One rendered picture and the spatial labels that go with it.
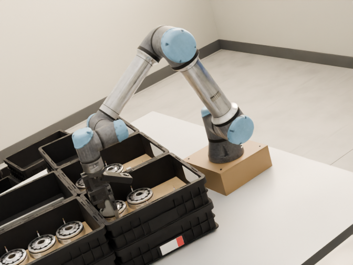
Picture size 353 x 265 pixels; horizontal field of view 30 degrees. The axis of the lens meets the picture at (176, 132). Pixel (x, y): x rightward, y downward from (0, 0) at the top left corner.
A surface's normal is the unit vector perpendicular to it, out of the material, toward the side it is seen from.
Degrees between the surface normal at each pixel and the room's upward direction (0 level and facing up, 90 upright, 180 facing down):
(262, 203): 0
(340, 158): 0
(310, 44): 90
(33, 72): 90
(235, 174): 90
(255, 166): 90
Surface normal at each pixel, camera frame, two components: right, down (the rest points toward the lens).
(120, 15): 0.58, 0.19
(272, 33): -0.77, 0.44
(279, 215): -0.25, -0.87
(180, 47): 0.36, 0.15
